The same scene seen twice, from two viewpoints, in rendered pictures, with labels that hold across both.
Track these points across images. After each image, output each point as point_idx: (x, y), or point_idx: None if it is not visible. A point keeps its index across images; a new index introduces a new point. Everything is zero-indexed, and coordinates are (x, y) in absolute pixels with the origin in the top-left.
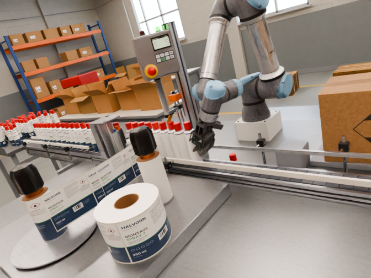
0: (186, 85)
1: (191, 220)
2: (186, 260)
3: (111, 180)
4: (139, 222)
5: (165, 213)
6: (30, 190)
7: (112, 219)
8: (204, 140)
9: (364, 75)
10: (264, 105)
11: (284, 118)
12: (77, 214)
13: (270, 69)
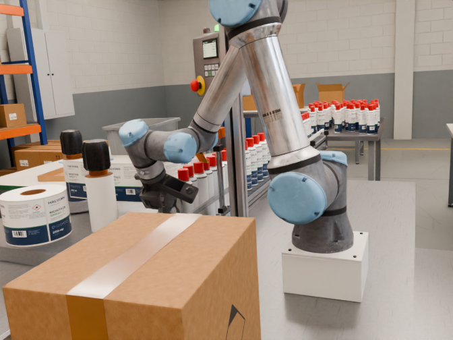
0: (227, 121)
1: (47, 251)
2: (9, 270)
3: (117, 185)
4: (1, 207)
5: (36, 224)
6: (63, 151)
7: (6, 193)
8: (139, 195)
9: (201, 242)
10: (313, 223)
11: (427, 302)
12: (85, 194)
13: (269, 149)
